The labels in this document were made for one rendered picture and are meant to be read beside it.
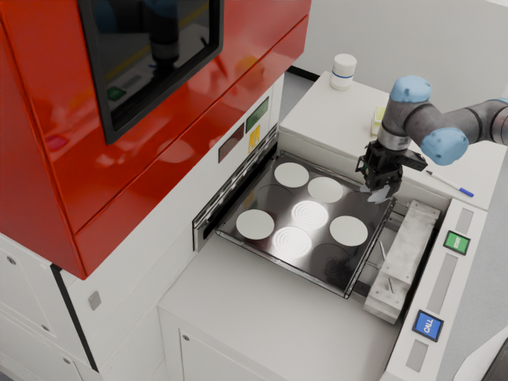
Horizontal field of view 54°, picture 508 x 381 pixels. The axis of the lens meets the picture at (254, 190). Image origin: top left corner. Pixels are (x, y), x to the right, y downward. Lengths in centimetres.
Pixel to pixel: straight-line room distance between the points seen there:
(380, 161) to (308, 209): 30
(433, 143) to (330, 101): 68
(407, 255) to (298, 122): 50
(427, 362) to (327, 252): 36
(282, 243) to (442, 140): 50
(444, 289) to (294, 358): 38
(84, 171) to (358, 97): 113
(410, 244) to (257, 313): 45
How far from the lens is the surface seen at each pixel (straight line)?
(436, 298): 122
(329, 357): 123
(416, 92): 104
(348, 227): 134
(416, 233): 142
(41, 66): 59
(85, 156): 69
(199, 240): 128
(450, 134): 100
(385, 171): 117
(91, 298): 98
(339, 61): 164
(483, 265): 265
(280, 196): 138
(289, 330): 124
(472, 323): 244
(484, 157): 160
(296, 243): 129
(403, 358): 111
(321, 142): 147
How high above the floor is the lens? 192
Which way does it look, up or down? 47 degrees down
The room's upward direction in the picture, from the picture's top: 6 degrees clockwise
